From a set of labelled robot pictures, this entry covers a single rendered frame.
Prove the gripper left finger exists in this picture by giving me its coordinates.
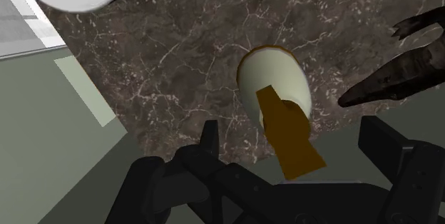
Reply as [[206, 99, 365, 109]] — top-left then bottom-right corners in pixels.
[[105, 119, 279, 224]]

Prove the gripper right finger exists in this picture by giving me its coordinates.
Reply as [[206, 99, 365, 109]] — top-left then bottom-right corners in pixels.
[[357, 115, 445, 224]]

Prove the dark brown horned figure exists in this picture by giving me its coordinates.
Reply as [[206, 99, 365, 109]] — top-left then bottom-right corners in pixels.
[[337, 6, 445, 108]]

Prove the cream cup with brown handle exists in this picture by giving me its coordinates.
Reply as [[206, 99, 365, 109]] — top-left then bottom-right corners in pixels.
[[236, 45, 327, 181]]

